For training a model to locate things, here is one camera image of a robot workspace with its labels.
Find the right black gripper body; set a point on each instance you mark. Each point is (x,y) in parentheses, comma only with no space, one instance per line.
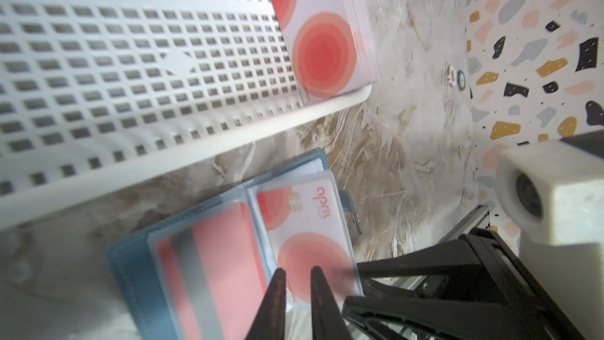
(472,287)

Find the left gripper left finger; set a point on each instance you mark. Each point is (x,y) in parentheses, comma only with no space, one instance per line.
(270,320)

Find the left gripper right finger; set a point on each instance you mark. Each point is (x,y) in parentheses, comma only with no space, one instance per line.
(326,319)

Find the red-circle credit card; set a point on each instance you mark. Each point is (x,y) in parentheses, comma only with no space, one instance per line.
(305,225)
(211,272)

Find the white plastic basket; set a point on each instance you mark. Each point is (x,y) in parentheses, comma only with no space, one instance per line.
(99,95)

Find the stack of red-circle cards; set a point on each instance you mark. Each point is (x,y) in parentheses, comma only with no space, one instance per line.
(331,46)

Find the small white round sticker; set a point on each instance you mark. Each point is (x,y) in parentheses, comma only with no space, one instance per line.
(451,75)

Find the small dark ring sticker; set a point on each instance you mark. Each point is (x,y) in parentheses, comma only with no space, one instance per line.
(461,80)

